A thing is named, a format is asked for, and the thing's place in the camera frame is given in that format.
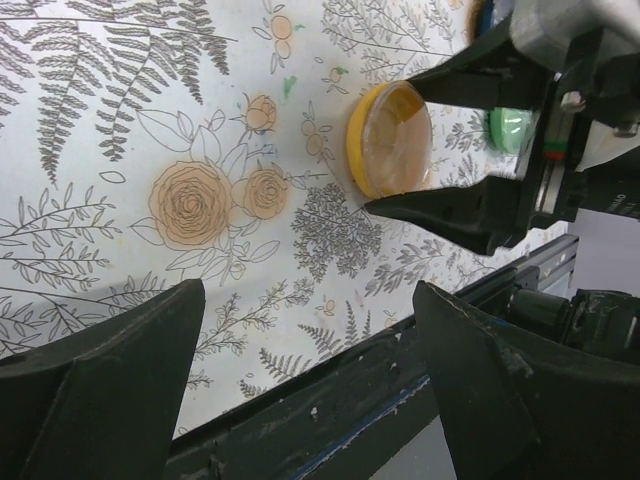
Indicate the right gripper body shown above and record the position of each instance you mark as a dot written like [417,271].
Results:
[582,147]

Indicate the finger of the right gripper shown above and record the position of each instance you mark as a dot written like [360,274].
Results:
[488,74]
[491,214]

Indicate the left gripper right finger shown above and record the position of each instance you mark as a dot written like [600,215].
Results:
[515,405]

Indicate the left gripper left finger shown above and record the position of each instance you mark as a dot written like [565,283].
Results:
[102,403]

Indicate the yellow round pill case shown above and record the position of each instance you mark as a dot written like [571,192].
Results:
[389,141]

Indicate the green round pill case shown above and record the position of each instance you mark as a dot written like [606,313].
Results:
[507,128]

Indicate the floral table mat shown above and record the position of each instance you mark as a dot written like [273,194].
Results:
[147,142]

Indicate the black base frame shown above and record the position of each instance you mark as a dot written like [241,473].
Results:
[344,418]

